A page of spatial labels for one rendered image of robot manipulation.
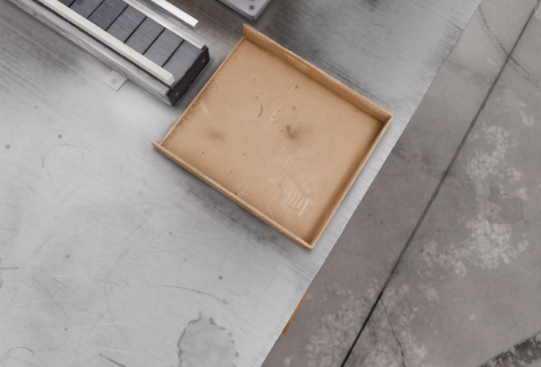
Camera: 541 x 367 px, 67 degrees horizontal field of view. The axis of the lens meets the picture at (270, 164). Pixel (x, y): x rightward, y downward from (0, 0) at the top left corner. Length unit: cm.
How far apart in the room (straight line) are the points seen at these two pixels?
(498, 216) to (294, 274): 122
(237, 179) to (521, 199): 135
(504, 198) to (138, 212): 143
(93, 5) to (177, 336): 55
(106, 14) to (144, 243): 38
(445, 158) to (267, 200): 115
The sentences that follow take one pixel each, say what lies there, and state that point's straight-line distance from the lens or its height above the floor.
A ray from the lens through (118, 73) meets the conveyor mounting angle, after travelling 77.
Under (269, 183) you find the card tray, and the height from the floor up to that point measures 83.
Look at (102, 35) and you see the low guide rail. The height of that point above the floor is 91.
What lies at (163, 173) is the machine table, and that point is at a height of 83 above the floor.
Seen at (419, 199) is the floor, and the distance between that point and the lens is 164.
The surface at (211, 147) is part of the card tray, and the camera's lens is 69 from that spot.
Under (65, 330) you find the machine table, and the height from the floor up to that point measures 83.
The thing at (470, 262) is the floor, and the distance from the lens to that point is 169.
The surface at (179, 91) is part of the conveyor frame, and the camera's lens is 71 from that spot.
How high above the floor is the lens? 149
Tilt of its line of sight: 75 degrees down
